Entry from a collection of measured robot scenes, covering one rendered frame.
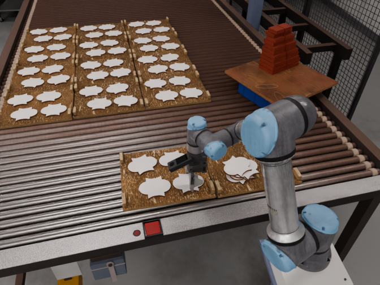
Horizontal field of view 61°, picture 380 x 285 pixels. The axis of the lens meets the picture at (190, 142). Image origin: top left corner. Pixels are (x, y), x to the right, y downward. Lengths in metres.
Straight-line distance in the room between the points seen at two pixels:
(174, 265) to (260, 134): 1.63
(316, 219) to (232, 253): 1.33
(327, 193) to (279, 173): 0.73
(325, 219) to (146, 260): 1.48
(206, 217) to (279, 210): 0.49
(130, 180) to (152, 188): 0.12
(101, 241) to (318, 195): 0.97
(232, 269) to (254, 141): 1.57
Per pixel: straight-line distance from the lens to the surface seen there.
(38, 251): 1.43
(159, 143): 1.73
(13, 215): 1.59
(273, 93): 1.97
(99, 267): 1.45
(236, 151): 1.67
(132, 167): 1.57
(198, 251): 2.38
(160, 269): 2.32
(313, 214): 1.14
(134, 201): 1.45
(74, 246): 1.39
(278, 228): 1.03
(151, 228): 1.36
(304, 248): 1.09
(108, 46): 2.76
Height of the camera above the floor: 2.05
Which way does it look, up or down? 41 degrees down
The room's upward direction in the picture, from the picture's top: 1 degrees clockwise
